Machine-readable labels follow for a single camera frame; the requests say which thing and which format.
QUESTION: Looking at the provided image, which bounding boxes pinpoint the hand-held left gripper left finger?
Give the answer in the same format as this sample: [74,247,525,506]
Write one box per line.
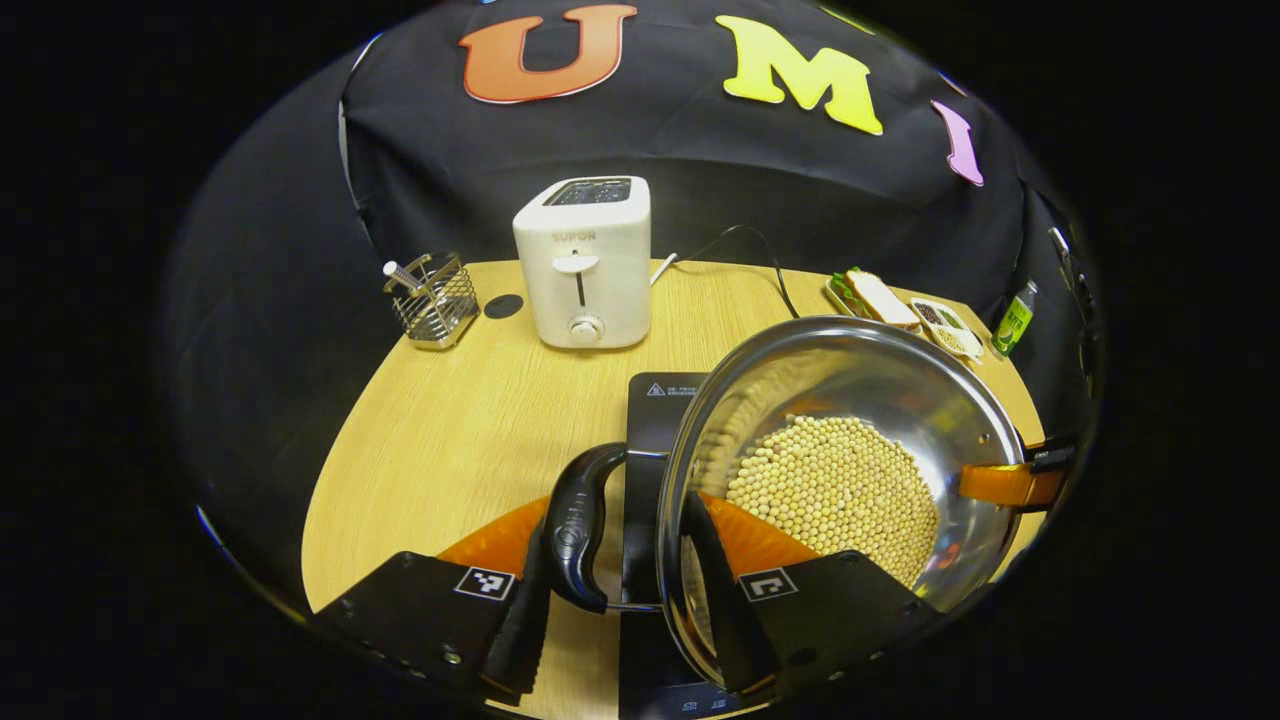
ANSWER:
[315,495,561,701]

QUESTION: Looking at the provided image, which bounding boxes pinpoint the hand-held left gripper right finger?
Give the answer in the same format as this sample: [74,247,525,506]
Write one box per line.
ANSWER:
[680,490,941,701]

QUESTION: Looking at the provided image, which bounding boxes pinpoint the stainless steel pot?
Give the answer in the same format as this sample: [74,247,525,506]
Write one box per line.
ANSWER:
[540,316,1046,691]

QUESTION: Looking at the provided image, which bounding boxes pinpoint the pile of soybeans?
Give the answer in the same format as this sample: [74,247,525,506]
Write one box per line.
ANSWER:
[725,415,941,589]

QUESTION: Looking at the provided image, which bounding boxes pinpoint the black induction cooktop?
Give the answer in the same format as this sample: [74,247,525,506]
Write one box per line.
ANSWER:
[618,372,761,720]

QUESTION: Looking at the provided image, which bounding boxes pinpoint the green label bottle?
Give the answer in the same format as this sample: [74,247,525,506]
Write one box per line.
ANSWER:
[990,281,1039,358]

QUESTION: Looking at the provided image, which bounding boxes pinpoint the white divided dish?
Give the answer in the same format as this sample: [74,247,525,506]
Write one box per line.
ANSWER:
[910,297,986,361]

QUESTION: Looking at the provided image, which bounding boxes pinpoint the sandwich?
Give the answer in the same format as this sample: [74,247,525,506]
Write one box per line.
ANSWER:
[835,267,921,329]

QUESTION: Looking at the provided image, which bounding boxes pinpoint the pale green plate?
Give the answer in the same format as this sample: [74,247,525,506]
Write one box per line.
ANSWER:
[825,268,921,331]

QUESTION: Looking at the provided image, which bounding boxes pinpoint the white toaster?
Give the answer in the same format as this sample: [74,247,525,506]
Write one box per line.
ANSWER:
[512,176,653,350]

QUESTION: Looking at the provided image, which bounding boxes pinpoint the black power cable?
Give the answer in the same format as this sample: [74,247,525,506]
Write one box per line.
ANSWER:
[670,224,801,321]

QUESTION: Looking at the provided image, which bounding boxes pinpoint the wire mesh utensil holder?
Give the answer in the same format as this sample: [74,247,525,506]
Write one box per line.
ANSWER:
[384,252,480,350]

